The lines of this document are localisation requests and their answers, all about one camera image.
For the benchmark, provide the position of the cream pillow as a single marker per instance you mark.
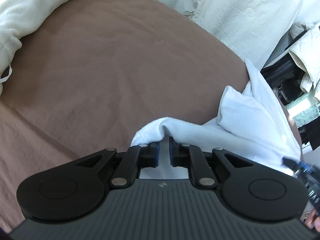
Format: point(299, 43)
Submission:
point(20, 18)

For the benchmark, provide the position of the white garment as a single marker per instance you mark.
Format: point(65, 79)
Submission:
point(251, 124)

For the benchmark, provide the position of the mint green cloth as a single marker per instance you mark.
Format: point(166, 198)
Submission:
point(304, 110)

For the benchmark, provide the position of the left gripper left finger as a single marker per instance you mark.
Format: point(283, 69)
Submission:
point(134, 159)

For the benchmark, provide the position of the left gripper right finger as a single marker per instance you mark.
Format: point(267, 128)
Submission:
point(191, 157)

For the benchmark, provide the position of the brown bed sheet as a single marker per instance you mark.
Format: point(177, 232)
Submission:
point(92, 75)

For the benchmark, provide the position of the person's right hand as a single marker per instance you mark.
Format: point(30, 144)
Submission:
point(313, 220)

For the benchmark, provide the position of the cream fleece blanket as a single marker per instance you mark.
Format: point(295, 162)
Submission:
point(250, 28)

